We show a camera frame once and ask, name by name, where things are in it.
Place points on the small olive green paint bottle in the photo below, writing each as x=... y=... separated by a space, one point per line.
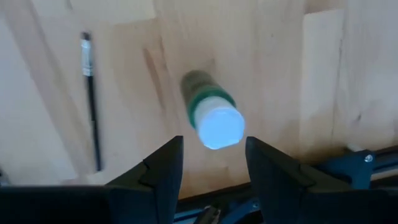
x=214 y=115

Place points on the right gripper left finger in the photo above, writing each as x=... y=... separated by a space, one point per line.
x=93 y=205

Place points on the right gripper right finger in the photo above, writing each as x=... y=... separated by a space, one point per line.
x=311 y=205

